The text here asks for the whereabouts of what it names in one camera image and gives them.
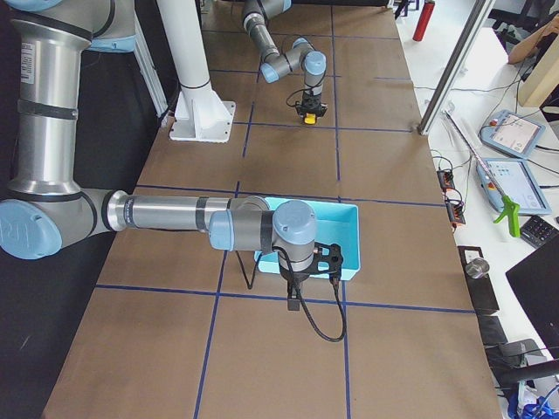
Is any steel cylinder weight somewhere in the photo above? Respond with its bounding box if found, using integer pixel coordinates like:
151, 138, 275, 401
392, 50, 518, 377
465, 258, 490, 279

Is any red fire extinguisher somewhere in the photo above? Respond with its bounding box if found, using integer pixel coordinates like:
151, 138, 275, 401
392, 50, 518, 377
412, 0, 436, 42

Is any seated person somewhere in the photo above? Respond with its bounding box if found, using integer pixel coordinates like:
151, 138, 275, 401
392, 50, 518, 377
507, 15, 558, 65

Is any green handled reacher grabber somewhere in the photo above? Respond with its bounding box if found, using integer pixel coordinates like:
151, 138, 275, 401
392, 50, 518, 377
443, 111, 521, 237

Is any aluminium frame post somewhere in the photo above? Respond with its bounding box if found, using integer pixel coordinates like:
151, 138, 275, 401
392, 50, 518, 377
418, 0, 494, 135

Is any teach pendant tablet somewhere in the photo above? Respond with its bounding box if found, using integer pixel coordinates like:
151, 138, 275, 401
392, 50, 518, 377
483, 158, 552, 216
480, 110, 545, 159

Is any upper teach pendant tablet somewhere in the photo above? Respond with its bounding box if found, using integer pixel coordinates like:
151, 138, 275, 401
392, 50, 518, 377
480, 110, 545, 159

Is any yellow beetle toy car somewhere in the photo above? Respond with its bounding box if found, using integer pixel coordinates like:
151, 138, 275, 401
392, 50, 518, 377
303, 113, 317, 125

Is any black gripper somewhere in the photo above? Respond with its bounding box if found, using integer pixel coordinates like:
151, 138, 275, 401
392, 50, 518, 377
279, 259, 310, 312
295, 99, 328, 117

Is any lower teach pendant tablet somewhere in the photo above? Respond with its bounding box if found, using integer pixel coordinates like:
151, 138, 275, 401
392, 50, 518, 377
483, 158, 552, 216

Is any black keyboard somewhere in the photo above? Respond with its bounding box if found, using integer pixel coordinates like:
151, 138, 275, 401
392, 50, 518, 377
520, 216, 558, 249

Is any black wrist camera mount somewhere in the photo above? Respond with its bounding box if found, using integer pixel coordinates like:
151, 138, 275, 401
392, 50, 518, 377
310, 242, 343, 279

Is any light blue plastic bin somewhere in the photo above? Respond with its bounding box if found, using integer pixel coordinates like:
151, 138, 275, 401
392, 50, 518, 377
259, 196, 361, 281

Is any black laptop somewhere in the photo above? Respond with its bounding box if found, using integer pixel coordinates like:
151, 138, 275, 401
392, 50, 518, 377
506, 243, 558, 359

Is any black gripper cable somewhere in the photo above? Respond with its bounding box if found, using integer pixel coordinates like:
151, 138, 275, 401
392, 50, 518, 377
235, 248, 347, 343
280, 34, 312, 110

